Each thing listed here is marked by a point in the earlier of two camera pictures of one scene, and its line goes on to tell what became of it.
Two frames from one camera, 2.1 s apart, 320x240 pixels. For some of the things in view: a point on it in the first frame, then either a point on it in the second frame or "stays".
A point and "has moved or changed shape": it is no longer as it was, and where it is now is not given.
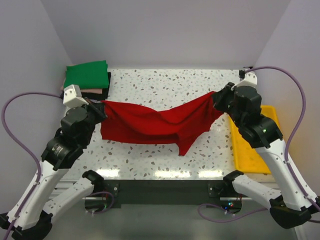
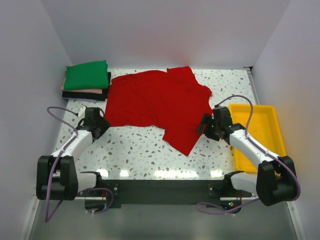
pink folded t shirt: x=96 y=91 stays
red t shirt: x=126 y=123 has moved or changed shape
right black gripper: x=219 y=96 -> x=207 y=119
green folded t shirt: x=93 y=75 stays
